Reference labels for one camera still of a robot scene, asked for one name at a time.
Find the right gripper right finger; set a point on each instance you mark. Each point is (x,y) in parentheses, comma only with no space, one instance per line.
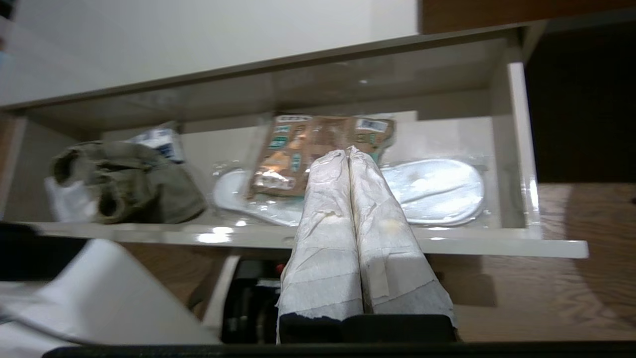
(392,253)

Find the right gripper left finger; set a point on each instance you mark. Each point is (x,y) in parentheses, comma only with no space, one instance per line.
(323,248)

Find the white cabinet drawer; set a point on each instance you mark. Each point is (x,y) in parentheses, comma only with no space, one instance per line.
(447,129)

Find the grey denim jeans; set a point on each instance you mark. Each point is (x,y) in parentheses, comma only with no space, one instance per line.
(134,184)

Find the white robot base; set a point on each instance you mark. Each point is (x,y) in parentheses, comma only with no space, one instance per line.
(109,293)

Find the white low drawer cabinet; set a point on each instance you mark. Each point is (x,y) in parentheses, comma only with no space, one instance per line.
(198,44)

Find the white slipper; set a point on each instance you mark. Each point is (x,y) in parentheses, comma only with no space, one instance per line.
(437,191)
(238,196)

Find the clear plastic slipper bag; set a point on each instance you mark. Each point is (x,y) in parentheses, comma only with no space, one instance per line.
(477,219)

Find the brown printed snack bag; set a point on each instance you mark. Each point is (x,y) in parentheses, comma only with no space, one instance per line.
(293,154)

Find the white tissue pack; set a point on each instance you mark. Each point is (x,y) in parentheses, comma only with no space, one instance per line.
(161,141)

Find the white cloth garment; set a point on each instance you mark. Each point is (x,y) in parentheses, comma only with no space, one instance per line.
(69,201)

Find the brown wooden desk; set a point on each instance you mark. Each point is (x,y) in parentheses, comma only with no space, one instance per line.
(521,12)

